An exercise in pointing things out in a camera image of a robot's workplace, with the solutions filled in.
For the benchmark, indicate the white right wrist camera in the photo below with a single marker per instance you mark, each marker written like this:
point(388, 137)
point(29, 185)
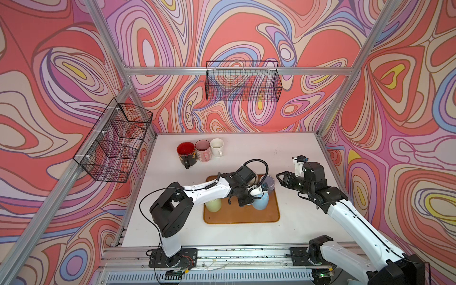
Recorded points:
point(299, 163)

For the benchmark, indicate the light blue mug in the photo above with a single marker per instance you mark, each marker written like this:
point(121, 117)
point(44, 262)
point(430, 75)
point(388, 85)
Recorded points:
point(261, 201)

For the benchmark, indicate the beige ceramic teapot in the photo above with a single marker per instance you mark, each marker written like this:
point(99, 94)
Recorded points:
point(253, 181)

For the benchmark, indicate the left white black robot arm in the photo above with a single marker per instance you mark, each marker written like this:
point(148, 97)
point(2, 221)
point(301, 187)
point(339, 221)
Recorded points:
point(170, 211)

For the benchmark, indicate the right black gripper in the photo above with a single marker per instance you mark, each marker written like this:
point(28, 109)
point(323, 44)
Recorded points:
point(288, 179)

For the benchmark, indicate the orange brown serving tray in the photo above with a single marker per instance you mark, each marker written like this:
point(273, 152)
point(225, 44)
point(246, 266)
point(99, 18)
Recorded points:
point(234, 214)

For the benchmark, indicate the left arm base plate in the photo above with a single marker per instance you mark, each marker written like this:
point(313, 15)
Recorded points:
point(185, 259)

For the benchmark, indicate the purple mug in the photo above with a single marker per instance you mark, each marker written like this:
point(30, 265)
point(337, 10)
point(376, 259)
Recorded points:
point(269, 184)

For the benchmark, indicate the black red mug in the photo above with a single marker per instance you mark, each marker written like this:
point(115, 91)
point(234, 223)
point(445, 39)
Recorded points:
point(187, 154)

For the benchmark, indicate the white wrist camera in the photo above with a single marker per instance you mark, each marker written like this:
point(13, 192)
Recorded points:
point(257, 191)
point(299, 163)

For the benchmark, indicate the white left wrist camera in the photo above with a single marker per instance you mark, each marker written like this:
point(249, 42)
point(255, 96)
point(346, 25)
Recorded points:
point(257, 191)

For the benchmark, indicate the left black wire basket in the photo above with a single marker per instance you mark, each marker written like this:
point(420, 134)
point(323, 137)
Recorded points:
point(119, 135)

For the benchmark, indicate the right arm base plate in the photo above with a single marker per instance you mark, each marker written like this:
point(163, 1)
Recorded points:
point(305, 256)

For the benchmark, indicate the light green mug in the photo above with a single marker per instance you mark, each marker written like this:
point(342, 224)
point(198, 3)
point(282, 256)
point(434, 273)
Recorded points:
point(214, 205)

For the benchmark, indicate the white cream mug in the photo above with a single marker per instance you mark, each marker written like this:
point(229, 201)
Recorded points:
point(217, 145)

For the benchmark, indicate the black wire basket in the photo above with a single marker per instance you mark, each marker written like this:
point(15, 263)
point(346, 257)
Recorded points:
point(119, 135)
point(243, 81)

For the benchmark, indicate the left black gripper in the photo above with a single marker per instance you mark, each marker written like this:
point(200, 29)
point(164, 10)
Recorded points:
point(246, 202)

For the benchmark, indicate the pink floral mug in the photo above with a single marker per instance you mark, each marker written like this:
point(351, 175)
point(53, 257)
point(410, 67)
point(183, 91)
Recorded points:
point(203, 149)

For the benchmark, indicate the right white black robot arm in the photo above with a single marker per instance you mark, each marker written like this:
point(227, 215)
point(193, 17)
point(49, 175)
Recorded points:
point(384, 264)

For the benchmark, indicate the back black wire basket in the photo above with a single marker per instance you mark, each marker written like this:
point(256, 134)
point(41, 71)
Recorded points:
point(243, 81)

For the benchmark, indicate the aluminium rail with vents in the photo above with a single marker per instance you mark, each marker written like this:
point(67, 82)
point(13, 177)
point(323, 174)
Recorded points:
point(224, 265)

